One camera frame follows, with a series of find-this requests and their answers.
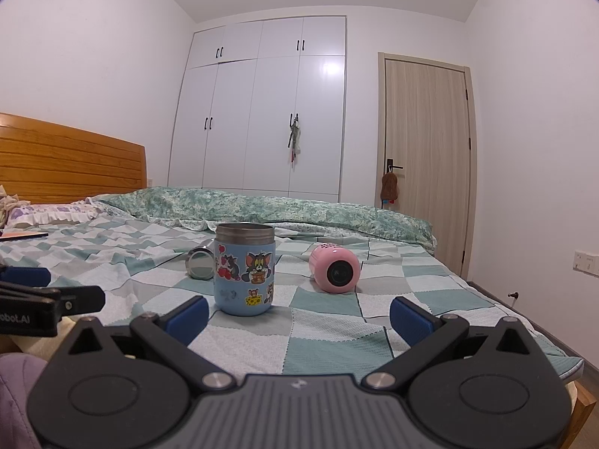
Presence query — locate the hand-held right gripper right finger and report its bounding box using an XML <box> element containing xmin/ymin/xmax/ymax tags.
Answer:
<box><xmin>365</xmin><ymin>296</ymin><xmax>540</xmax><ymax>392</ymax></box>

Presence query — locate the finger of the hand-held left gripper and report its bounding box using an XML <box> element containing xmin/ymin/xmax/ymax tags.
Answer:
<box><xmin>0</xmin><ymin>266</ymin><xmax>51</xmax><ymax>289</ymax></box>
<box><xmin>0</xmin><ymin>282</ymin><xmax>106</xmax><ymax>315</ymax></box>

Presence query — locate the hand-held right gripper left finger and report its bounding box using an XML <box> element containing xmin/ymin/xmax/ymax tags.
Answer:
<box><xmin>56</xmin><ymin>296</ymin><xmax>237</xmax><ymax>393</ymax></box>

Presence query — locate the pink cup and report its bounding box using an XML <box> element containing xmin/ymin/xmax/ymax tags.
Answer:
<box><xmin>309</xmin><ymin>242</ymin><xmax>361</xmax><ymax>294</ymax></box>

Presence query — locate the blue cartoon sticker cup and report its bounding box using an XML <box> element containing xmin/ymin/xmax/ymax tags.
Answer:
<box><xmin>213</xmin><ymin>223</ymin><xmax>277</xmax><ymax>316</ymax></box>

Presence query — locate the dark tablet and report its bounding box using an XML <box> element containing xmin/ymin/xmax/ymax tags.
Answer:
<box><xmin>0</xmin><ymin>230</ymin><xmax>50</xmax><ymax>243</ymax></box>

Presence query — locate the purple clothing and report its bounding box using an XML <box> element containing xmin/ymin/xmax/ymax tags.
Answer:
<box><xmin>0</xmin><ymin>352</ymin><xmax>48</xmax><ymax>449</ymax></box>

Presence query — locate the purple floral pillow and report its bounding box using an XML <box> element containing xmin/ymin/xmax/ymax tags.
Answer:
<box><xmin>4</xmin><ymin>199</ymin><xmax>119</xmax><ymax>228</ymax></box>

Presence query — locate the cream crumpled cloth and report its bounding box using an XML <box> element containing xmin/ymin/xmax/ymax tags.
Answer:
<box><xmin>0</xmin><ymin>184</ymin><xmax>23</xmax><ymax>231</ymax></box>

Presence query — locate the green checkered bedsheet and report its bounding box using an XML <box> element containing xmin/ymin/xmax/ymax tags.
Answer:
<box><xmin>0</xmin><ymin>214</ymin><xmax>586</xmax><ymax>381</ymax></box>

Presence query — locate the wooden headboard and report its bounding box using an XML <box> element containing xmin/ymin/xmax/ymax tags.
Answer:
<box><xmin>0</xmin><ymin>112</ymin><xmax>147</xmax><ymax>205</ymax></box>

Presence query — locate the green floral quilt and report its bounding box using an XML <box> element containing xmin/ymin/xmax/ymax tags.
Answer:
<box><xmin>95</xmin><ymin>186</ymin><xmax>439</xmax><ymax>256</ymax></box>

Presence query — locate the light wooden door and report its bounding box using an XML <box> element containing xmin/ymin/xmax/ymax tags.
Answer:
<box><xmin>377</xmin><ymin>51</ymin><xmax>478</xmax><ymax>278</ymax></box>

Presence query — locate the white wardrobe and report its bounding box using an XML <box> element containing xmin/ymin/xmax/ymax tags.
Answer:
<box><xmin>167</xmin><ymin>15</ymin><xmax>348</xmax><ymax>203</ymax></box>

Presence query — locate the brown pouch on door handle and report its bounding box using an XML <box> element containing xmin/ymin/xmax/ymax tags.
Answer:
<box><xmin>380</xmin><ymin>171</ymin><xmax>400</xmax><ymax>208</ymax></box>

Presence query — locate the white wall socket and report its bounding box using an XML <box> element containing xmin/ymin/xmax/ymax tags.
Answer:
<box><xmin>573</xmin><ymin>250</ymin><xmax>599</xmax><ymax>276</ymax></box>

